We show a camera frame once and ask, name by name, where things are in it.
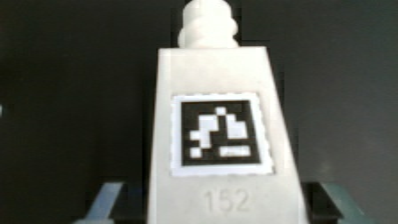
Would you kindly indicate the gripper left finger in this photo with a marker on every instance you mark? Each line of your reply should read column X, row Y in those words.
column 117, row 205

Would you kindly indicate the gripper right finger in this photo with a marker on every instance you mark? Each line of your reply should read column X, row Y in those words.
column 332, row 208

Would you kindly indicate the white stool leg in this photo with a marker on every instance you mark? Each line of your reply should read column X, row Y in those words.
column 223, row 179

